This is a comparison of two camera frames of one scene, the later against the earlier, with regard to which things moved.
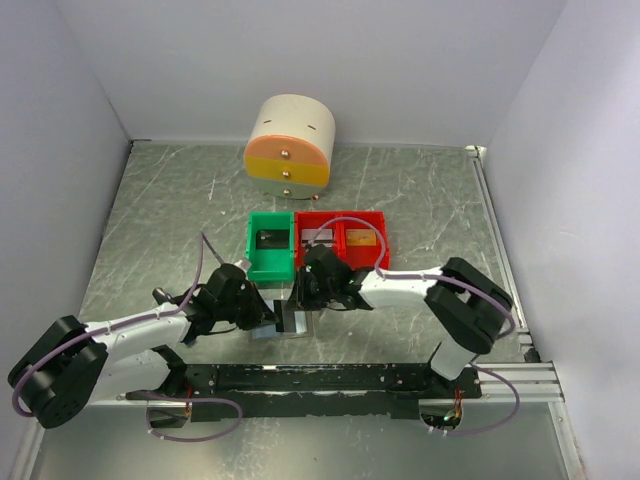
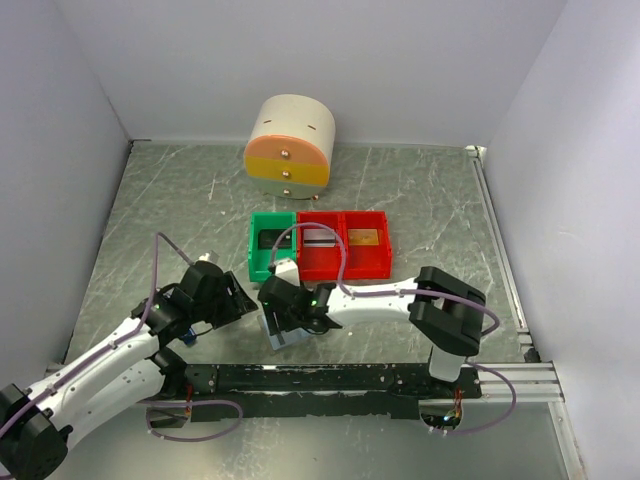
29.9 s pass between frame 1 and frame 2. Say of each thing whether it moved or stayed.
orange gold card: stayed
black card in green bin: stayed
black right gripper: moved
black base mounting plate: stayed
